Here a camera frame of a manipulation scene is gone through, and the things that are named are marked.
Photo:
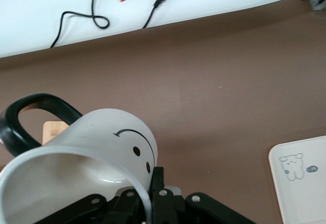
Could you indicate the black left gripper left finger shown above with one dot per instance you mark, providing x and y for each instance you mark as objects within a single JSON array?
[{"x": 114, "y": 208}]

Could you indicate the white rectangular Rabbit tray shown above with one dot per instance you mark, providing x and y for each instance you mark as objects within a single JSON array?
[{"x": 305, "y": 203}]

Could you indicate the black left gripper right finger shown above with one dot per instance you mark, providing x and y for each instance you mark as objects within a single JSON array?
[{"x": 165, "y": 208}]

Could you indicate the silver table bracket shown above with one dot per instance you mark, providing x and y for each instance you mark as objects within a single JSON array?
[{"x": 317, "y": 3}]

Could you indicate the wooden cup rack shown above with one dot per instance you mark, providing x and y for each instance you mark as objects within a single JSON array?
[{"x": 52, "y": 132}]

